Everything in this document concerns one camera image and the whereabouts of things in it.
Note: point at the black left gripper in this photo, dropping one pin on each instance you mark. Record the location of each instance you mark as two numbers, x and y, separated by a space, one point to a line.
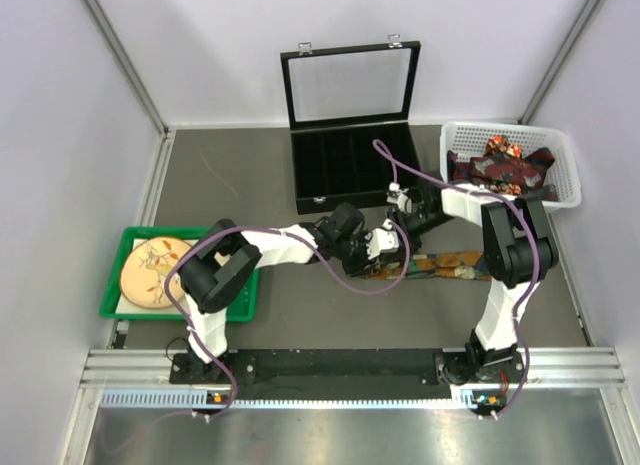
362 265

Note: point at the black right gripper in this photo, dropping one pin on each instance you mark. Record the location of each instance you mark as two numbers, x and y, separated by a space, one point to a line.
401 218

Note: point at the orange blue leaf-pattern tie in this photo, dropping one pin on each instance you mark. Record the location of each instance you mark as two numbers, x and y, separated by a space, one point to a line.
466 265

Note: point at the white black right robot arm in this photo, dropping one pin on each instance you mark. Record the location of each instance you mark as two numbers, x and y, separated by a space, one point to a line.
518 252

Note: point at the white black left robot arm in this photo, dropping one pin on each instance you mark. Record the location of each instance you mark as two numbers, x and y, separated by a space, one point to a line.
214 271

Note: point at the white perforated plastic basket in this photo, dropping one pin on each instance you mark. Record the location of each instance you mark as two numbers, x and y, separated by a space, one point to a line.
468 140

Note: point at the red floral rolled tie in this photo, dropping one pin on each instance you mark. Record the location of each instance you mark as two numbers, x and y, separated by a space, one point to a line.
502 144

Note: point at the dark red patterned tie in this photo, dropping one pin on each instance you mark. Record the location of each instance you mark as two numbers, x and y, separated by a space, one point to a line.
505 174

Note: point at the green plastic tray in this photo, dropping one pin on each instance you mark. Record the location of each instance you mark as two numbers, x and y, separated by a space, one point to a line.
115 306

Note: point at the black glass-lid storage case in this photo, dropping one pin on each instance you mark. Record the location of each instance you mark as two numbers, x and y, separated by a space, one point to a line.
339 100

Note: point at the round beige painted plate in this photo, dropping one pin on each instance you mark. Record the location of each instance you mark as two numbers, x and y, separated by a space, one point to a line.
145 275

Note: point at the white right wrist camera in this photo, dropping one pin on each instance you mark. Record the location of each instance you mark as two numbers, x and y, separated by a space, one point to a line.
399 197

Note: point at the grey slotted cable duct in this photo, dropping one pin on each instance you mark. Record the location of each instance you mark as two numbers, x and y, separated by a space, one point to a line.
455 398

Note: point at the aluminium frame rail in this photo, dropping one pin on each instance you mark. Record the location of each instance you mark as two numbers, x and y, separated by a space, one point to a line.
577 367

